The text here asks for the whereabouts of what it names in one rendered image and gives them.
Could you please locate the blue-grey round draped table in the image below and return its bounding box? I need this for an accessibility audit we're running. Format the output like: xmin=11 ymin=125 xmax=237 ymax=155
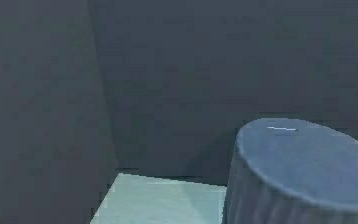
xmin=222 ymin=117 xmax=358 ymax=224

